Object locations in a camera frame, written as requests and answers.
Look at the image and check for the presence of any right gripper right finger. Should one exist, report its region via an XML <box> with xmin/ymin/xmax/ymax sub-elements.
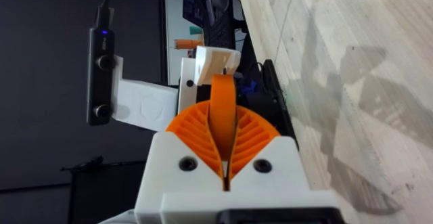
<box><xmin>229</xmin><ymin>104</ymin><xmax>311</xmax><ymax>192</ymax></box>

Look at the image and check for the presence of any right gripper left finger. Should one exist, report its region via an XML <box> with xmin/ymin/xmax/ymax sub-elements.
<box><xmin>134</xmin><ymin>99</ymin><xmax>227</xmax><ymax>224</ymax></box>

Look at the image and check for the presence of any orange tool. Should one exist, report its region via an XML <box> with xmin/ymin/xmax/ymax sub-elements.
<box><xmin>173</xmin><ymin>39</ymin><xmax>204</xmax><ymax>51</ymax></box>

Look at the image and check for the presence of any black keyboard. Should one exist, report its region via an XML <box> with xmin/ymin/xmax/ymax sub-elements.
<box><xmin>202</xmin><ymin>0</ymin><xmax>237</xmax><ymax>50</ymax></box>

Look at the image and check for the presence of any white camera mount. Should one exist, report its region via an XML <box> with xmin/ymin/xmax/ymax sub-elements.
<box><xmin>110</xmin><ymin>55</ymin><xmax>179</xmax><ymax>133</ymax></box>

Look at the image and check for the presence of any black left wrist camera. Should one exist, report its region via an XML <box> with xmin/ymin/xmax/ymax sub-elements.
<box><xmin>86</xmin><ymin>27</ymin><xmax>116</xmax><ymax>127</ymax></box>

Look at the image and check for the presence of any black camera cable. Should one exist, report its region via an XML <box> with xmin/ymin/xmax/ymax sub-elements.
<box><xmin>94</xmin><ymin>0</ymin><xmax>131</xmax><ymax>29</ymax></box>

